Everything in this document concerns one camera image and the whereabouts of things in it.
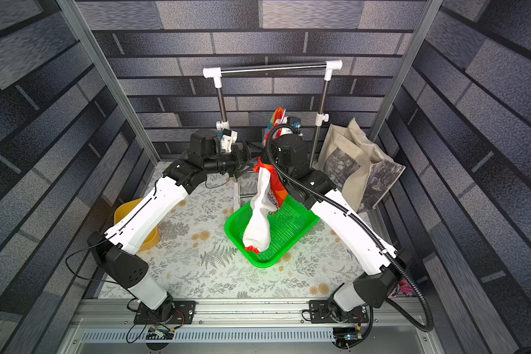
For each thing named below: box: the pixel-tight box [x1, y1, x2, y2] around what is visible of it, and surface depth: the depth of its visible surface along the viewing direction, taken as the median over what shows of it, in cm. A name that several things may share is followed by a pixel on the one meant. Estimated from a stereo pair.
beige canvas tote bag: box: [312, 118, 406, 214], surface depth 95 cm
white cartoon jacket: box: [242, 167, 279, 253], surface depth 72 cm
